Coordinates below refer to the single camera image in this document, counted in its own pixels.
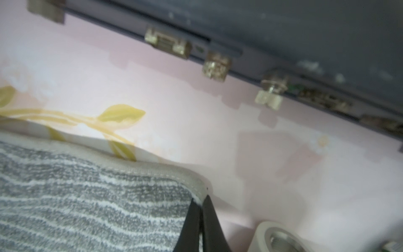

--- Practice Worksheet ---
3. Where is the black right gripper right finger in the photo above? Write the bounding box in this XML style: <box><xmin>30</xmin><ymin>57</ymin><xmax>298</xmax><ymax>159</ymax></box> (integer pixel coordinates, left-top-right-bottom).
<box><xmin>201</xmin><ymin>195</ymin><xmax>232</xmax><ymax>252</ymax></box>

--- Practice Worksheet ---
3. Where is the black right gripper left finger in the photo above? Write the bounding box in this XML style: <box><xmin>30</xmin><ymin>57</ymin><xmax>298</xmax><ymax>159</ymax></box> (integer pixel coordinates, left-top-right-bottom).
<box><xmin>173</xmin><ymin>200</ymin><xmax>201</xmax><ymax>252</ymax></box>

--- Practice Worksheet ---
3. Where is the grey striped square dishcloth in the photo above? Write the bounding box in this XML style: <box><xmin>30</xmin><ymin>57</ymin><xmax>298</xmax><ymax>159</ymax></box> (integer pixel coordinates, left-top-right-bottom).
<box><xmin>1</xmin><ymin>131</ymin><xmax>208</xmax><ymax>252</ymax></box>

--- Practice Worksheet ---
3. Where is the white plastic tee fitting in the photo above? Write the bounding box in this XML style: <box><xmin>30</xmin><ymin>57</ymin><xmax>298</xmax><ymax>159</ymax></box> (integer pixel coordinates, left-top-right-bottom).
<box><xmin>247</xmin><ymin>221</ymin><xmax>313</xmax><ymax>252</ymax></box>

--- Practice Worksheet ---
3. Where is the pink floral table mat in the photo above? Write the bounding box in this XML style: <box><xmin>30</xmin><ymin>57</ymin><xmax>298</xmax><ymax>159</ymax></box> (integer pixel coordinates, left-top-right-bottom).
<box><xmin>1</xmin><ymin>1</ymin><xmax>403</xmax><ymax>252</ymax></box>

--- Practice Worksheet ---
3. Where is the dark grey flat electronics box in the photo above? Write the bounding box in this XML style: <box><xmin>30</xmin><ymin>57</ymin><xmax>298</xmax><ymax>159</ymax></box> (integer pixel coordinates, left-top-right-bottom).
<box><xmin>26</xmin><ymin>1</ymin><xmax>403</xmax><ymax>140</ymax></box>

